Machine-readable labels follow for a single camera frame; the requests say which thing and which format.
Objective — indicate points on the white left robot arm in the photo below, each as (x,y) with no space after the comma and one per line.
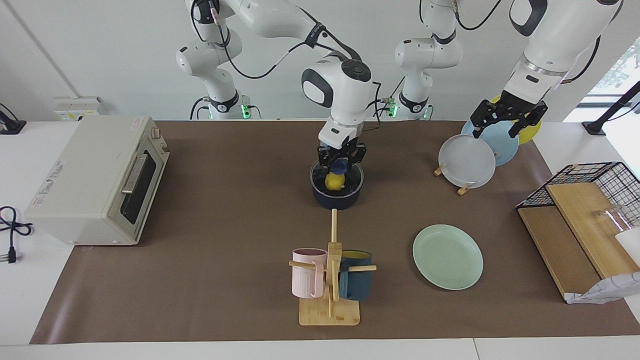
(555,40)

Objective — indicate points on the light blue plate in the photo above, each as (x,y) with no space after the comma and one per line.
(505,147)

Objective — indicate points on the black clamp stand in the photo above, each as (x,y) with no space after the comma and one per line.
(612,110)

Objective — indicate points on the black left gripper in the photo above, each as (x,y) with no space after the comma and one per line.
(515,107)

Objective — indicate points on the wooden plate rack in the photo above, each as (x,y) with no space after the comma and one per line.
(465,190)

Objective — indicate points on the grey plate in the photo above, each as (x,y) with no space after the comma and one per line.
(467,162)

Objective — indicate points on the wooden shelf boards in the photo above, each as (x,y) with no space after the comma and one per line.
(575,225)

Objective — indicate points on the glass lid purple knob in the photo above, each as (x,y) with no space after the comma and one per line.
(317,180)

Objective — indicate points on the mint green plate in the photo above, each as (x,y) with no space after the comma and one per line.
(447,257)

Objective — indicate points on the white power strip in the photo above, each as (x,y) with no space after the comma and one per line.
(75,107)

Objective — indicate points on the black desk mount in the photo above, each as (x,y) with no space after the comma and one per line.
(12,127)

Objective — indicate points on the window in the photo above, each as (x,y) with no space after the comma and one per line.
(620,70)

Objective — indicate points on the white translucent plastic item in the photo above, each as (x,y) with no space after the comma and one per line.
(630,247)

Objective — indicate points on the white crumpled bag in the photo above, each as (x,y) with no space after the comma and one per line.
(607,291)

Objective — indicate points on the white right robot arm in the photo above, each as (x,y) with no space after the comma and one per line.
(340,85)

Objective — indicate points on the clear glass cup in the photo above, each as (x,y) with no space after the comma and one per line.
(610,217)

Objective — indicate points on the beige toaster oven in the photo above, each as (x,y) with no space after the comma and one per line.
(85,190)

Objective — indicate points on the brown table mat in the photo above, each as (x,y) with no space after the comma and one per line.
(225,280)

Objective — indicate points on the pink ribbed mug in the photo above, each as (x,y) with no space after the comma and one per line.
(306,275)

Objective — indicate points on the yellow lemon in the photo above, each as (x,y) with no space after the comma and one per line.
(335,182)

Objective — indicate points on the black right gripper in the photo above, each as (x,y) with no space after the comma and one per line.
(345,150)

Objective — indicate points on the wooden mug tree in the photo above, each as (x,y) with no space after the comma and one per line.
(330,314)

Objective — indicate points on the dark teal mug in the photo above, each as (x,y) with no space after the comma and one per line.
(356,282)

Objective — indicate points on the yellow plate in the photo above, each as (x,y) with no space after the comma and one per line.
(530,132)

